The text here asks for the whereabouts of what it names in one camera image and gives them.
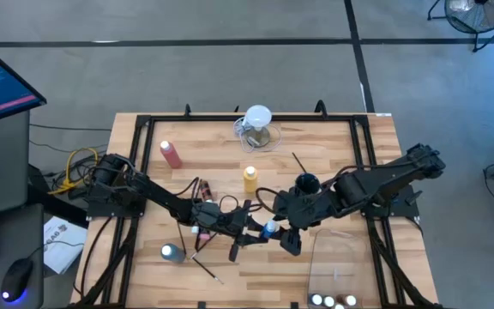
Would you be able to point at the large teal paint bottle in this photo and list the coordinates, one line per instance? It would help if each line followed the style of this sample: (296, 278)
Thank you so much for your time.
(172, 253)

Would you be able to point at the black paintbrush silver ferrule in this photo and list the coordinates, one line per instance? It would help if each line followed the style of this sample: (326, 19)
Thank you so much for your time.
(208, 270)

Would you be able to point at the white paper booklet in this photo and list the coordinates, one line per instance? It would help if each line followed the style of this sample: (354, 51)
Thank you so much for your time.
(64, 257)

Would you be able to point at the clear plastic bin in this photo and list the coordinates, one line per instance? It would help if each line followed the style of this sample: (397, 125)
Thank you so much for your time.
(337, 257)

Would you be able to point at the white bulb table lamp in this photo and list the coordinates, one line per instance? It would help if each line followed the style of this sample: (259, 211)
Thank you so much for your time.
(257, 116)

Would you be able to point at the small dark brown paint bottle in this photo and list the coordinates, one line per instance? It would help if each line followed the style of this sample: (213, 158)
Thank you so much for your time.
(339, 306)

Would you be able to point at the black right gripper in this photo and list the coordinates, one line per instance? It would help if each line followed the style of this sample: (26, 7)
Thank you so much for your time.
(296, 210)

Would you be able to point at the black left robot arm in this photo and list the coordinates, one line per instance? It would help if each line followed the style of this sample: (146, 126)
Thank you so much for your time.
(161, 197)

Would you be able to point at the grey desk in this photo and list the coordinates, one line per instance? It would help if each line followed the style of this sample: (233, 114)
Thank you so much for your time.
(2, 171)

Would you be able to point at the small gold paint bottle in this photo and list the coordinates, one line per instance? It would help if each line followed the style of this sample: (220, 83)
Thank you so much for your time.
(329, 301)

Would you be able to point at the small pink paint bottle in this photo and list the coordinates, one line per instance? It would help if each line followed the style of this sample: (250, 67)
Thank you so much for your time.
(204, 236)

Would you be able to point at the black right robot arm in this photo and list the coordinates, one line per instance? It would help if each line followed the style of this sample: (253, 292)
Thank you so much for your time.
(380, 180)

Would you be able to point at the blue-grey plastic cup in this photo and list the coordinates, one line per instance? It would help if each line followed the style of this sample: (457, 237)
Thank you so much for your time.
(307, 182)

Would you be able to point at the small blue paint bottle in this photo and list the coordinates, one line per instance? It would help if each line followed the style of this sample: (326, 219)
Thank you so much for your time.
(317, 299)
(269, 227)

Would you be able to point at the large yellow paint bottle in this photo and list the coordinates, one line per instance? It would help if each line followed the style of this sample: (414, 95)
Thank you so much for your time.
(250, 180)

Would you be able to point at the black computer mouse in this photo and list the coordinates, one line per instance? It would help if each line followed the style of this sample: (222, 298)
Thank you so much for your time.
(15, 279)

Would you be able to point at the thin black paintbrush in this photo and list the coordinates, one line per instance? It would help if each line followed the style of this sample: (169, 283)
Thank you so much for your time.
(182, 242)
(299, 162)
(206, 244)

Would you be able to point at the black floor fan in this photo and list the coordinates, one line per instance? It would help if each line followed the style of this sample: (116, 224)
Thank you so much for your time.
(478, 17)

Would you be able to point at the large pink paint bottle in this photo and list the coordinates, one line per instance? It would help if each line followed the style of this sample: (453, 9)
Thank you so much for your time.
(170, 154)

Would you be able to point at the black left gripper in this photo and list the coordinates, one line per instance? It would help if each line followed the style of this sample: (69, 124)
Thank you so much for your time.
(212, 214)

